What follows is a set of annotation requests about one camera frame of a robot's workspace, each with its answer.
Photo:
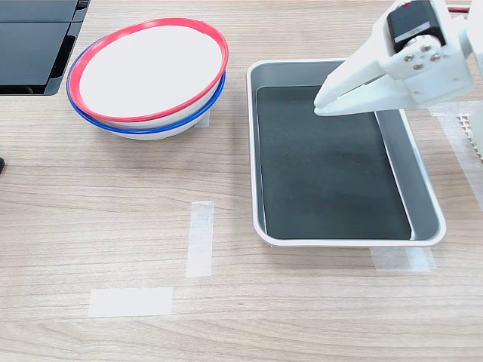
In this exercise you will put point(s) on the wide translucent tape strip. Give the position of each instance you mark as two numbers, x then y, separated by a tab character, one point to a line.
130	301

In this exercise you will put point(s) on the black tray mat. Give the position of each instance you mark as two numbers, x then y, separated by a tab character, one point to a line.
324	173

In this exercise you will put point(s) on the pale perforated plate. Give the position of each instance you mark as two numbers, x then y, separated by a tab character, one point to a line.
468	128

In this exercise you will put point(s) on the translucent tape strip by tray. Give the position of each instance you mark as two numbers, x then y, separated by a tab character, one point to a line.
403	259

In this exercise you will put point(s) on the small tape piece under plate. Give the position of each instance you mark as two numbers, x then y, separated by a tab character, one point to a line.
203	121

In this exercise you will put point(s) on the black glossy device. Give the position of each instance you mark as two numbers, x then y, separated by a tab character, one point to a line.
30	53

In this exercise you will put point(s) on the long translucent tape strip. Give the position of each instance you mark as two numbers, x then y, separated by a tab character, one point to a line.
200	237

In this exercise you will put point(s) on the steel tray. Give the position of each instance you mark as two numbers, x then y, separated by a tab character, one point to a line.
419	188

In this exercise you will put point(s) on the blue-rimmed white plate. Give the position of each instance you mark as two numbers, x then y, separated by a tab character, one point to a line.
151	135

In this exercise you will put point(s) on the small black object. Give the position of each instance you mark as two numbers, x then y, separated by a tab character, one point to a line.
1	166

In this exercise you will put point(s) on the red-rimmed white plate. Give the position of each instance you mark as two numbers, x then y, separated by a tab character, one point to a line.
151	68

